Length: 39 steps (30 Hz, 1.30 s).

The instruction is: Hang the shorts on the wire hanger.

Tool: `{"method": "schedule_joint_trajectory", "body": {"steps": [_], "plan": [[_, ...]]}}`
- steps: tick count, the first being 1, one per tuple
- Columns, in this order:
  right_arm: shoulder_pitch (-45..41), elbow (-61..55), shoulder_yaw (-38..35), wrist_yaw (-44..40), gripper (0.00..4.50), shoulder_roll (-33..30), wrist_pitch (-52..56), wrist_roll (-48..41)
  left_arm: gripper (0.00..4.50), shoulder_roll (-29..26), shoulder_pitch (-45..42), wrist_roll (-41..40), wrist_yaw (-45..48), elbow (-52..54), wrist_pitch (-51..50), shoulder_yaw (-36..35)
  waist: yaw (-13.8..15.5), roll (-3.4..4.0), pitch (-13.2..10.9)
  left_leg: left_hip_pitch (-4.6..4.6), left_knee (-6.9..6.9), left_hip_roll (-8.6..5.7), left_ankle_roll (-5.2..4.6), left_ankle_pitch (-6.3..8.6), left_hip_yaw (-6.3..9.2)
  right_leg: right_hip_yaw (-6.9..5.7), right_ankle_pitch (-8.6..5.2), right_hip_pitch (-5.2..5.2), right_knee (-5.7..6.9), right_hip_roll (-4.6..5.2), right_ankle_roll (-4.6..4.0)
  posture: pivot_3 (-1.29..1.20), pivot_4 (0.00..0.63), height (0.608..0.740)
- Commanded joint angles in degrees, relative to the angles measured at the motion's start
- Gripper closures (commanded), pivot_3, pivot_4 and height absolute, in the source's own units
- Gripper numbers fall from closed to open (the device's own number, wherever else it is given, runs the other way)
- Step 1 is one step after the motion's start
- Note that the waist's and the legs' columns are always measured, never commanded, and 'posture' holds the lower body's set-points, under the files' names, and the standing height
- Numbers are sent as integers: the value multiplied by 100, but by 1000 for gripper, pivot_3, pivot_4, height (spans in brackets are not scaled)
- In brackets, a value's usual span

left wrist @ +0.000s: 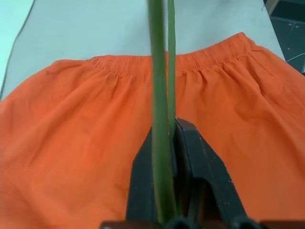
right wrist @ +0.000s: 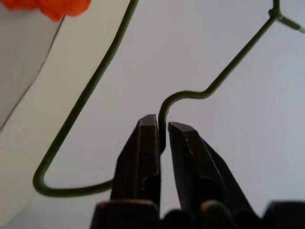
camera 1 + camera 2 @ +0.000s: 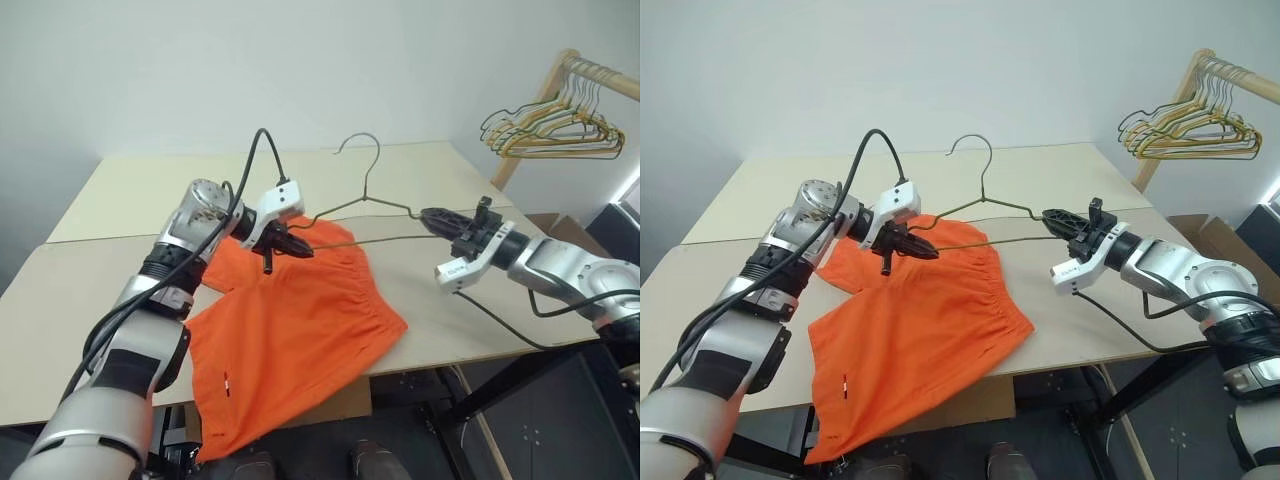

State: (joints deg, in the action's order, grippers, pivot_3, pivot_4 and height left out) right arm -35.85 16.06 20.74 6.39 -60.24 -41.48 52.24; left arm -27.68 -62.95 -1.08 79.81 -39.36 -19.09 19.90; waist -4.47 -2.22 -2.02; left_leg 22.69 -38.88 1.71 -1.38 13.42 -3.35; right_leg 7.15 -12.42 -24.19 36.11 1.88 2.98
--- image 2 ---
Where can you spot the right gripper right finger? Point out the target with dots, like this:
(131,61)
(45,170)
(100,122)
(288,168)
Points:
(195,171)

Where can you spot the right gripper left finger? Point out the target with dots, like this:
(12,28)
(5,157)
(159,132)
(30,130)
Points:
(135,167)

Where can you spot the orange shorts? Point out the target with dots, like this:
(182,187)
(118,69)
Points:
(59,7)

